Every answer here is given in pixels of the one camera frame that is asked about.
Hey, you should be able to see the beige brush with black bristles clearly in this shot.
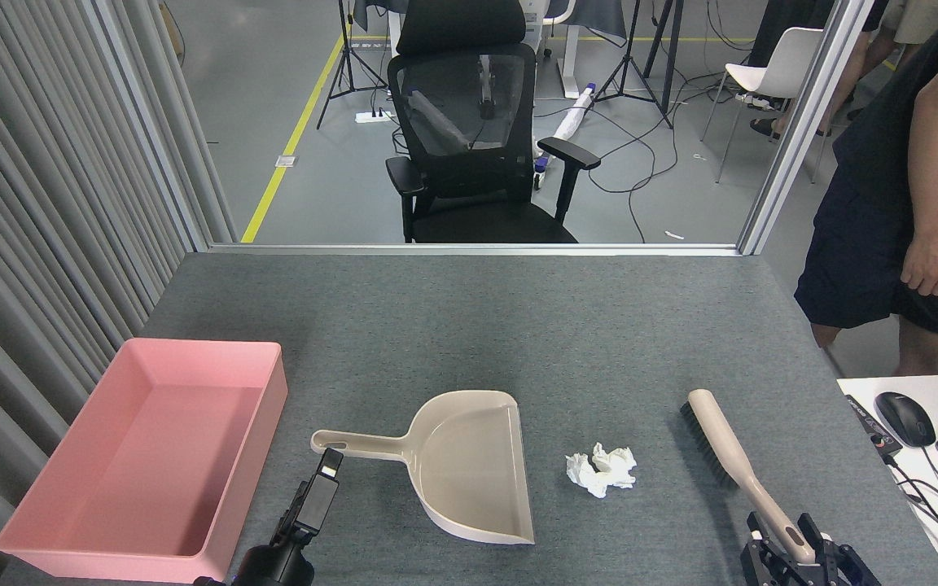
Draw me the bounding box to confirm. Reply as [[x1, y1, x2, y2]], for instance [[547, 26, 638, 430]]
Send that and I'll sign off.
[[679, 389, 817, 566]]

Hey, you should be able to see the black desk cable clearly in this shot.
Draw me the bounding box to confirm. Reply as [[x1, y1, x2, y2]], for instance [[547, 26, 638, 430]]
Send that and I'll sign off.
[[883, 452, 938, 540]]

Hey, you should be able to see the black floor cable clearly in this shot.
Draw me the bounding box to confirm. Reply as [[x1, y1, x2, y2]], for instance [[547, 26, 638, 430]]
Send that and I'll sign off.
[[583, 49, 682, 243]]

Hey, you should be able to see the grey pleated curtain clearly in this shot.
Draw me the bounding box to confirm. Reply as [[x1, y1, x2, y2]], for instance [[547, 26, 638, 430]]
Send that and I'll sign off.
[[0, 0, 209, 586]]

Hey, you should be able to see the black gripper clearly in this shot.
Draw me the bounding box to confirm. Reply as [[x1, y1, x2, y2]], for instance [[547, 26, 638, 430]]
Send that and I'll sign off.
[[229, 448, 344, 586]]

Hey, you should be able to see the pink plastic bin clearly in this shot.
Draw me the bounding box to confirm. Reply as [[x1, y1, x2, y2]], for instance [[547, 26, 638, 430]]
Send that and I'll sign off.
[[0, 338, 289, 585]]

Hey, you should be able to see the dark grey cloth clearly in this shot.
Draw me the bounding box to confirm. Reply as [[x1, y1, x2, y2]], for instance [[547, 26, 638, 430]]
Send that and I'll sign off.
[[546, 0, 629, 46], [353, 0, 406, 33]]

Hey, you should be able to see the white roll with blue ends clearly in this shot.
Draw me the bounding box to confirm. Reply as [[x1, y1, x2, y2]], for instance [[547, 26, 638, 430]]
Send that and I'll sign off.
[[536, 81, 598, 168]]

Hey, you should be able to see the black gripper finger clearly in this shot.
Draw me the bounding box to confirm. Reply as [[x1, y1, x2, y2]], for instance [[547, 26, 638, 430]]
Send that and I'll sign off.
[[801, 513, 881, 586], [742, 511, 800, 586]]

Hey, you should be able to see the person's hand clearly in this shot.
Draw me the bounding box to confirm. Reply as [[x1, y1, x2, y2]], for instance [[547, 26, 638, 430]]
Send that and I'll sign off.
[[901, 232, 938, 297]]

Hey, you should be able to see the white stand on wheels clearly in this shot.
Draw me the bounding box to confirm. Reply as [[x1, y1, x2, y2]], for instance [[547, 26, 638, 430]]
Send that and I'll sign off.
[[522, 0, 585, 100]]

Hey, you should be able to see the small black device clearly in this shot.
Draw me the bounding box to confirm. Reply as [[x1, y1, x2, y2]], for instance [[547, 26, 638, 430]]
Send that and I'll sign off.
[[844, 395, 903, 457]]

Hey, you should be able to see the person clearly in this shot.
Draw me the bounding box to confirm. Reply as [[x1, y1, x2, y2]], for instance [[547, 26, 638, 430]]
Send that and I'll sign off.
[[795, 0, 938, 377], [750, 0, 838, 139], [848, 0, 938, 107]]

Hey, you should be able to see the white plastic chair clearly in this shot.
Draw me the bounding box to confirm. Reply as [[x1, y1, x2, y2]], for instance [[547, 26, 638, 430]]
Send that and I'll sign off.
[[700, 27, 825, 184]]

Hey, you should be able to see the white paper ball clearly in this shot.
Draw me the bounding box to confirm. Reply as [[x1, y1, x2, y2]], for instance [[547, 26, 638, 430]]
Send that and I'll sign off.
[[591, 442, 638, 489], [565, 453, 610, 499]]

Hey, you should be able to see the black computer mouse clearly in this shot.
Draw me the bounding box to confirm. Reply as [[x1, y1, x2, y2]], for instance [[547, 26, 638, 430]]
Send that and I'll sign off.
[[874, 391, 937, 448]]

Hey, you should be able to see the black mesh office chair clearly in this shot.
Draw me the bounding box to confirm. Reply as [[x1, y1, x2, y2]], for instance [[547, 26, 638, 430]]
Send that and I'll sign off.
[[385, 0, 602, 244]]

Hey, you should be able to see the beige plastic dustpan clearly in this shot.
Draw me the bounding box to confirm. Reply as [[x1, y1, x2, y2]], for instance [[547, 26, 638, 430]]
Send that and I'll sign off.
[[310, 390, 536, 545]]

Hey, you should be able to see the black tripod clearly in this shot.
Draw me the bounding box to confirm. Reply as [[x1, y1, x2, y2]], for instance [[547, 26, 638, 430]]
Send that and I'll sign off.
[[595, 0, 674, 129], [317, 0, 389, 130]]

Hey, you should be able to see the black stand pole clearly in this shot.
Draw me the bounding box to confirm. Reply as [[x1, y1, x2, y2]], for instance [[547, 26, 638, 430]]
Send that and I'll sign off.
[[644, 0, 686, 115]]

